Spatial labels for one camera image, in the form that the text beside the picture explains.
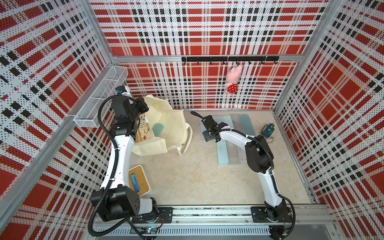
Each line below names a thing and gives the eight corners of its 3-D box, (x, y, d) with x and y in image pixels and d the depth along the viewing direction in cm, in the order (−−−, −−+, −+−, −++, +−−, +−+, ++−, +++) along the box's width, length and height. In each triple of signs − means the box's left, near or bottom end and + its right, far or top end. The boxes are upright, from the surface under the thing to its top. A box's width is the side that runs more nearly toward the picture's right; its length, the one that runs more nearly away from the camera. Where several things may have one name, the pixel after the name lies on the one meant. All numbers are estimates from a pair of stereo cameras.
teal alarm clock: (259, 136, 107) (263, 128, 100) (261, 129, 111) (266, 121, 104) (268, 139, 105) (273, 132, 98) (270, 132, 109) (275, 124, 102)
